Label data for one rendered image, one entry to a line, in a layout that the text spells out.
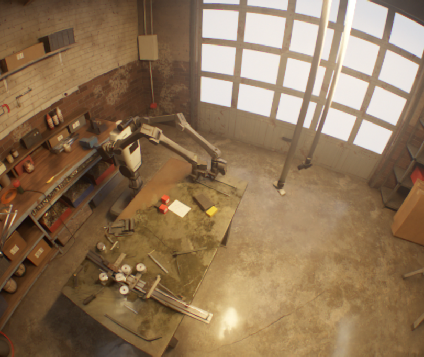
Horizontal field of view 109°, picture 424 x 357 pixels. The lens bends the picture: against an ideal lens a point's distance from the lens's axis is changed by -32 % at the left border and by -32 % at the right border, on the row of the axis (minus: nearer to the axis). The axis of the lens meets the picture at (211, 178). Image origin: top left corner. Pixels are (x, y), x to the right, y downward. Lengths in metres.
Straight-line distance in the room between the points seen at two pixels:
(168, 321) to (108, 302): 0.38
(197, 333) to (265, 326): 0.65
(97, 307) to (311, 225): 2.51
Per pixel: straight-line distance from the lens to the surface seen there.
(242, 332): 2.23
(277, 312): 2.34
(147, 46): 3.95
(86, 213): 2.98
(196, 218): 1.62
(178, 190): 1.80
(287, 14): 3.25
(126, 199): 2.69
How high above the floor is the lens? 2.19
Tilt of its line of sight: 44 degrees down
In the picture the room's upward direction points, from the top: 3 degrees clockwise
